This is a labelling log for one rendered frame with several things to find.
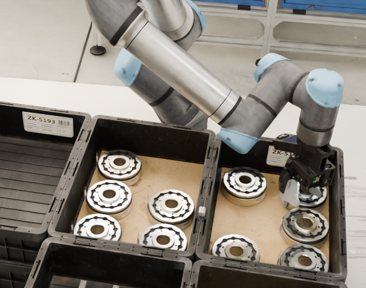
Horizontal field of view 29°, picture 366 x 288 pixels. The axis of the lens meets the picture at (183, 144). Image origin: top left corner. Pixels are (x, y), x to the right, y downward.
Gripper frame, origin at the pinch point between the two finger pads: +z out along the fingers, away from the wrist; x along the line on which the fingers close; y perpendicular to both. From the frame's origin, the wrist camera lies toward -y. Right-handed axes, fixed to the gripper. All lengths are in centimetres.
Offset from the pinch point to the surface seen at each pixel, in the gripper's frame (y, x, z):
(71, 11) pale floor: -231, 48, 86
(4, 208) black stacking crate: -30, -58, 2
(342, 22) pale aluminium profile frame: -121, 137, 57
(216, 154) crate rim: -15.1, -11.9, -6.5
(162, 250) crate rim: 5.0, -38.3, -8.0
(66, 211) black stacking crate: -16, -49, -5
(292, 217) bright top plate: 5.9, -4.9, -1.2
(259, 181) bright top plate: -7.3, -4.2, -0.8
